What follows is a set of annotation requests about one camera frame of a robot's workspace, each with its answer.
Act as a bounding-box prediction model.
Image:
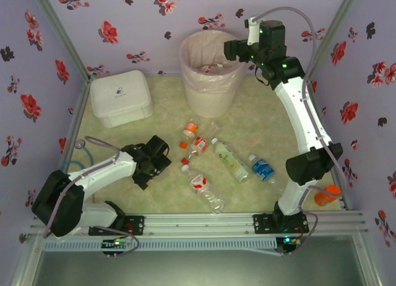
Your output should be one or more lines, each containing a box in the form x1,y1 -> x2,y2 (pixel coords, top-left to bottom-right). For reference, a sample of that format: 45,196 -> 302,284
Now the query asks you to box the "pale round waste bin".
182,72 -> 244,119

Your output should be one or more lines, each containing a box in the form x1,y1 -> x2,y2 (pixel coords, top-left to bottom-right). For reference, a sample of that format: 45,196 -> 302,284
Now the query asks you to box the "crushed orange label bottle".
182,121 -> 199,139

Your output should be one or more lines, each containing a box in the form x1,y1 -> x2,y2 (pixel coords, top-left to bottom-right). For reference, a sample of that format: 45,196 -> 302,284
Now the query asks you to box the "red-capped bottle orange label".
181,136 -> 209,165

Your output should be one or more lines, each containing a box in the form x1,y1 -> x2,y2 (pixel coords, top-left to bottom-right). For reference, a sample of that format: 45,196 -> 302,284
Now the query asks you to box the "unlabelled clear plastic bottle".
197,120 -> 223,144

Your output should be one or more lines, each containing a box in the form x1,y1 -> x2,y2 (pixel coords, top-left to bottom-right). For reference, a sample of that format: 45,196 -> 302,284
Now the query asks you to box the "left circuit board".
101,238 -> 132,253

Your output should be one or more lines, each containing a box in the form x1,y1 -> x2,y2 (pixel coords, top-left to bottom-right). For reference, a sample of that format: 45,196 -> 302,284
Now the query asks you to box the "circuit board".
278,235 -> 303,256
101,238 -> 132,253

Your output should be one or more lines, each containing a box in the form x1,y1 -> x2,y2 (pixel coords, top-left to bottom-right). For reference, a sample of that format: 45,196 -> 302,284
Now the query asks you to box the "white lidded plastic box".
89,69 -> 155,129

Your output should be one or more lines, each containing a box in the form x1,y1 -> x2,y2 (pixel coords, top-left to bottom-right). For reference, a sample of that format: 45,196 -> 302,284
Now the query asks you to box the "pale green tea bottle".
211,137 -> 250,183

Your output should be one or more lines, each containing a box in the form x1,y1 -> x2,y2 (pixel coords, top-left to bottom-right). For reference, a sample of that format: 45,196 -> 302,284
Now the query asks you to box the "blue label water bottle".
248,154 -> 288,197

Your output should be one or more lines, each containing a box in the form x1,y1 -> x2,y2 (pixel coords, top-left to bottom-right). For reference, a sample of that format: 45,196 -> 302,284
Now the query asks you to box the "right circuit board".
278,235 -> 303,256

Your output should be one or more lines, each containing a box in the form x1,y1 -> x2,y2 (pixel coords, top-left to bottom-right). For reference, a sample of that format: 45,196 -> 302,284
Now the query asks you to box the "orange plastic bottle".
314,184 -> 342,206

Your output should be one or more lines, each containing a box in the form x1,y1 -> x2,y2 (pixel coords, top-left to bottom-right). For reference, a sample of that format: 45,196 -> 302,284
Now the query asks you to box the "black cable loop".
255,66 -> 270,86

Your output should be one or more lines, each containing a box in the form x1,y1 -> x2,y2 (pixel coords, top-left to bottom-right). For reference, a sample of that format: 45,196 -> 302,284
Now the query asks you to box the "lilac right arm cable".
253,6 -> 344,249

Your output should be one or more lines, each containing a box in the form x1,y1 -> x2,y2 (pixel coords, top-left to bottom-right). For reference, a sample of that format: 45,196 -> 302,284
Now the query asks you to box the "lilac arm cable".
43,136 -> 140,256
253,6 -> 344,249

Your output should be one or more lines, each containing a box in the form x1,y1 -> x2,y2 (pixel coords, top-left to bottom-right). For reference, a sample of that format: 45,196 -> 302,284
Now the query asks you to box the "lilac left arm cable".
43,136 -> 140,256

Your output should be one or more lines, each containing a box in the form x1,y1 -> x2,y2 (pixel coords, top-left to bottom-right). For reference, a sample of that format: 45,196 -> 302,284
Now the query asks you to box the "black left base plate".
88,214 -> 145,236

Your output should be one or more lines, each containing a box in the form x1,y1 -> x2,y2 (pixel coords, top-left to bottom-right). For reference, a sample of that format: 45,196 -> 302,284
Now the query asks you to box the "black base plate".
252,213 -> 309,236
88,214 -> 145,236

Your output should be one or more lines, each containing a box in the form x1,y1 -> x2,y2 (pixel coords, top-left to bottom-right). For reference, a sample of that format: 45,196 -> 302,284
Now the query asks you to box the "thin teal cable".
60,139 -> 93,175

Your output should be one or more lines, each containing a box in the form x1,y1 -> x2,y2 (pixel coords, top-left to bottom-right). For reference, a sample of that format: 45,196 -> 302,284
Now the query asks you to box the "aluminium frame post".
29,0 -> 90,82
306,0 -> 361,79

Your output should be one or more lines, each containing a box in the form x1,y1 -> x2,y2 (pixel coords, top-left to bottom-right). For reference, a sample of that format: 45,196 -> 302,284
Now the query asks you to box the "aluminium mounting rail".
30,211 -> 366,237

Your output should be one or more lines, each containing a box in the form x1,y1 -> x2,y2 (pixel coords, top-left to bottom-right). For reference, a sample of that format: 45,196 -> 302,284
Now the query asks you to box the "white slotted cable duct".
41,238 -> 278,253

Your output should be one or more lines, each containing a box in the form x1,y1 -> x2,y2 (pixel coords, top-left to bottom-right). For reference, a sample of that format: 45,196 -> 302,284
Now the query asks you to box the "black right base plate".
252,213 -> 309,236

